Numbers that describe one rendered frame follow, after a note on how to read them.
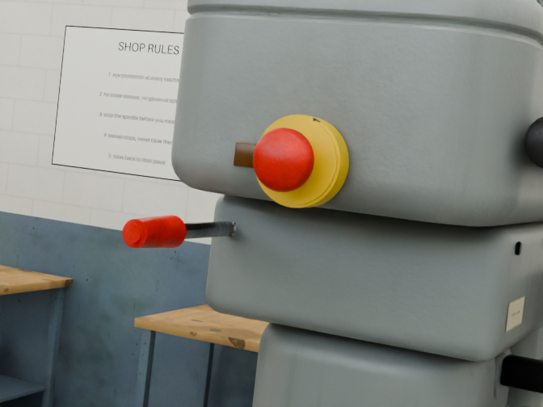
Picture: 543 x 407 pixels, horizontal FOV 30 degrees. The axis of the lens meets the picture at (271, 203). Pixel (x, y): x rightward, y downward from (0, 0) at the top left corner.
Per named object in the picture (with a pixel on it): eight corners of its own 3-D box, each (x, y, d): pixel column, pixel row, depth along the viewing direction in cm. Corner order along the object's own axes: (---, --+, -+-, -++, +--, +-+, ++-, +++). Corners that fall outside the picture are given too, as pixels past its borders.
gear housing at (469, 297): (498, 370, 71) (516, 228, 70) (195, 312, 81) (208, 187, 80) (568, 319, 102) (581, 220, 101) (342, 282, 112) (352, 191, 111)
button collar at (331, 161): (333, 213, 64) (344, 118, 64) (248, 201, 66) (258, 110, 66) (344, 212, 66) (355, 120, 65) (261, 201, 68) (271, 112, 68)
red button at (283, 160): (301, 195, 61) (309, 129, 61) (243, 187, 63) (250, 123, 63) (322, 195, 64) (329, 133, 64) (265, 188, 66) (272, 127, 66)
